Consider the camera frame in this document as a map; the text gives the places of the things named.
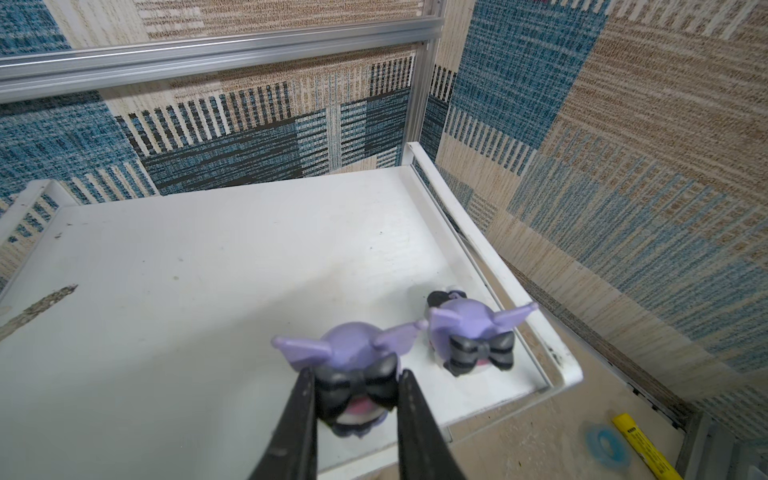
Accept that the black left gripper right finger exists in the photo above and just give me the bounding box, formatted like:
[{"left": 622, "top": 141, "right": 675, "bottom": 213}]
[{"left": 397, "top": 369, "right": 465, "bottom": 480}]

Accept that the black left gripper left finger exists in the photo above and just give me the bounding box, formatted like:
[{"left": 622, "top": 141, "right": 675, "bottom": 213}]
[{"left": 249, "top": 368, "right": 318, "bottom": 480}]

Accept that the purple hood Kuromi figure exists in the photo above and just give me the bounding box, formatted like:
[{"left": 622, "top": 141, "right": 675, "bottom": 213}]
[{"left": 426, "top": 290, "right": 539, "bottom": 377}]

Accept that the blue tape ring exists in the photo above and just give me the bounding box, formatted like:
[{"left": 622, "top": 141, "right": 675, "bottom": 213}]
[{"left": 584, "top": 422, "right": 632, "bottom": 470}]

